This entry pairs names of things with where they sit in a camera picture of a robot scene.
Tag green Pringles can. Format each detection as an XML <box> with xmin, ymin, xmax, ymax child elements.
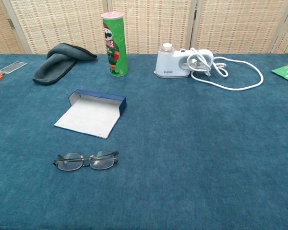
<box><xmin>101</xmin><ymin>11</ymin><xmax>129</xmax><ymax>77</ymax></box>

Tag grey folded cloth pouch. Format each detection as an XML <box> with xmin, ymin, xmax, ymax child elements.
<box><xmin>32</xmin><ymin>43</ymin><xmax>98</xmax><ymax>85</ymax></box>

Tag woven bamboo folding screen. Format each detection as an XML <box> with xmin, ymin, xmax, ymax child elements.
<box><xmin>0</xmin><ymin>0</ymin><xmax>288</xmax><ymax>58</ymax></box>

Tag white power cable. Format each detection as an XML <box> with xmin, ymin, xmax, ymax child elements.
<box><xmin>186</xmin><ymin>47</ymin><xmax>264</xmax><ymax>91</ymax></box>

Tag blue table cloth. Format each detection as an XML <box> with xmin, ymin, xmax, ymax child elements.
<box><xmin>0</xmin><ymin>53</ymin><xmax>288</xmax><ymax>230</ymax></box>

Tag blue glasses case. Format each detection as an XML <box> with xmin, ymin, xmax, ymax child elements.
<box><xmin>53</xmin><ymin>89</ymin><xmax>127</xmax><ymax>139</ymax></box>

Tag black thin-frame eyeglasses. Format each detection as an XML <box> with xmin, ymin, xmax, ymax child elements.
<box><xmin>52</xmin><ymin>150</ymin><xmax>120</xmax><ymax>172</ymax></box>

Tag white handheld garment steamer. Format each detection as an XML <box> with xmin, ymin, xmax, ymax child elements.
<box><xmin>154</xmin><ymin>43</ymin><xmax>215</xmax><ymax>79</ymax></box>

